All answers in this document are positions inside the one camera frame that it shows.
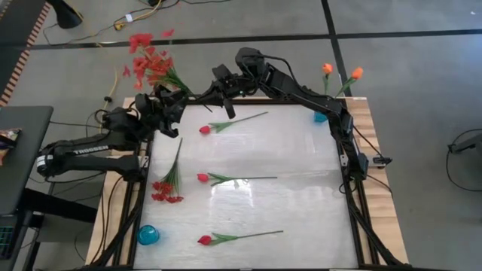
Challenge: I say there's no orange artificial tulip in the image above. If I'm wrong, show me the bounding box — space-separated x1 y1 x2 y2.
322 62 334 97
336 66 365 98

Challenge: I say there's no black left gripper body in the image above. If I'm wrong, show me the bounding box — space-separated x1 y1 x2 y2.
135 85 188 125

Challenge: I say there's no round teal glass vase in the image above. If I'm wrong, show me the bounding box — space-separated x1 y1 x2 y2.
136 224 160 247

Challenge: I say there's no red artificial flower bunch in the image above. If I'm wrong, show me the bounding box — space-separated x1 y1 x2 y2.
133 69 170 93
151 137 185 204
122 29 214 114

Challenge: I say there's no dark grey desk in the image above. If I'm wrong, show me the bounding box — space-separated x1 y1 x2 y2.
0 105 54 216

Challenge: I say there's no black mat orange striped edge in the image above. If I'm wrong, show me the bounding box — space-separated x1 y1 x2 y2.
0 0 50 107

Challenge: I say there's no black metal table frame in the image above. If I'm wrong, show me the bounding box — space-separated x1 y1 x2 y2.
84 96 413 271

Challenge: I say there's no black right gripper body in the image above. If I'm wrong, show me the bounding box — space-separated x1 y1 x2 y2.
216 73 259 99

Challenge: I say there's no colourful snack bag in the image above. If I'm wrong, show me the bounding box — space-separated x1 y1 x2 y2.
0 127 23 166

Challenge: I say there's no backlit keyboard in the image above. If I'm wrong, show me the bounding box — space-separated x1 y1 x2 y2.
0 224 17 260

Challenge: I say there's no red artificial tulip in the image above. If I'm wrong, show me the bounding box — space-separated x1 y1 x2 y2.
197 172 279 187
197 230 285 247
198 111 270 136

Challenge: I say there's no thick yellow cable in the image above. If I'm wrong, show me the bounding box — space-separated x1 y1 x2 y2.
75 7 119 133

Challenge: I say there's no yellow extension cord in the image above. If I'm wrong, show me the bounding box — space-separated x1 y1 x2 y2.
113 0 163 32

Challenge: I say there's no black desk support bar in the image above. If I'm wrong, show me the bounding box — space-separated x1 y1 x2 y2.
17 187 99 224

